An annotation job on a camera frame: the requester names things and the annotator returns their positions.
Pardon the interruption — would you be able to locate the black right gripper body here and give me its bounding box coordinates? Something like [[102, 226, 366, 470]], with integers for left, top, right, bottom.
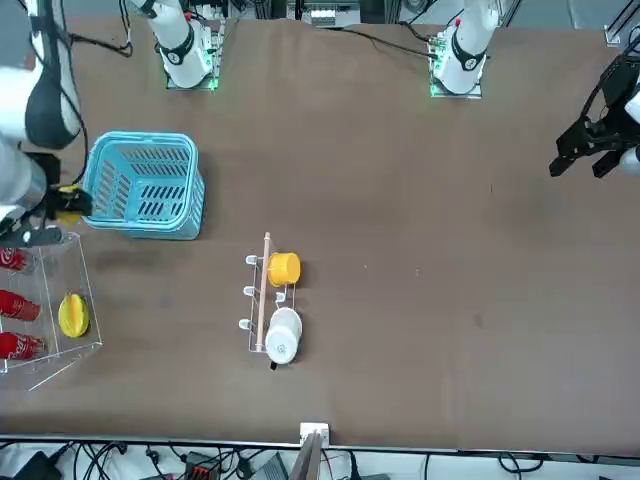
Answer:
[[30, 153, 62, 221]]

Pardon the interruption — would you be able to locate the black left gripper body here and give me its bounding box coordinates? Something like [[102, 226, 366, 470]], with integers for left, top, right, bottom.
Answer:
[[594, 52, 640, 132]]

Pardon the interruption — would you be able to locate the yellow lemon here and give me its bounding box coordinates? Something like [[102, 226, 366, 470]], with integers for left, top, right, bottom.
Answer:
[[53, 183, 85, 227]]

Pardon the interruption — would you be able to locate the red drink bottle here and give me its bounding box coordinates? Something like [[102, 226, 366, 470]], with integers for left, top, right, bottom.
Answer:
[[0, 288, 42, 321], [0, 244, 35, 275], [0, 331, 46, 361]]

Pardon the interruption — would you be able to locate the clear acrylic rack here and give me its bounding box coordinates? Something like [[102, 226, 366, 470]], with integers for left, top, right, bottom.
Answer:
[[0, 230, 105, 392]]

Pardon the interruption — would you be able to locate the light blue plastic basket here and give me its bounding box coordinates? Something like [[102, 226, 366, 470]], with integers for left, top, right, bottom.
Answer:
[[80, 130, 206, 242]]

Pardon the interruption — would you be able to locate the yellow green starfruit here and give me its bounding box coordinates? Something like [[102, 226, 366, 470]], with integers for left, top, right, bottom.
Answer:
[[57, 293, 91, 339]]

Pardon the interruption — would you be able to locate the yellow plastic cup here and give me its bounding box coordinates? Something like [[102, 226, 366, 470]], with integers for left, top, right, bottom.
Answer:
[[267, 252, 303, 288]]

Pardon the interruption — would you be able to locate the white cup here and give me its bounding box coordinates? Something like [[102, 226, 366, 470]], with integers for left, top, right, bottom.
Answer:
[[263, 307, 304, 372]]

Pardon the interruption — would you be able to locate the large black power brick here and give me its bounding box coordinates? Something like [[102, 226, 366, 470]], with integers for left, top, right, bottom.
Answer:
[[10, 449, 64, 480]]

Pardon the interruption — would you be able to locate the orange black hub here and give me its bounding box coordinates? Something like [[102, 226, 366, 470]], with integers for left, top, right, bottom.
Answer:
[[183, 451, 222, 480]]

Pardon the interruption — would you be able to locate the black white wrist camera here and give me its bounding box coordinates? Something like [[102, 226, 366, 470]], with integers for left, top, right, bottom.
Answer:
[[18, 223, 65, 248]]

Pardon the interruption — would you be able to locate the aluminium corner post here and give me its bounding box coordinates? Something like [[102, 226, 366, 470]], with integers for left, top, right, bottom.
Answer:
[[603, 0, 640, 47]]

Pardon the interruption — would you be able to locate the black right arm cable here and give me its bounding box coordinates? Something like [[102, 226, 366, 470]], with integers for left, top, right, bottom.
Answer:
[[27, 0, 135, 201]]

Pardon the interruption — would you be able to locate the white wire cup rack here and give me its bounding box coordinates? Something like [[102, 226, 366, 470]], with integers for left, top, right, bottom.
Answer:
[[237, 231, 304, 356]]

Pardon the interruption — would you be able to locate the black left base cable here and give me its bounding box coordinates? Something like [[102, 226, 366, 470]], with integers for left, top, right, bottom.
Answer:
[[312, 22, 435, 57]]

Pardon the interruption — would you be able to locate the aluminium camera post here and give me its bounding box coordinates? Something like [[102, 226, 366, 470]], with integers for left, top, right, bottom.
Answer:
[[289, 422, 332, 480]]

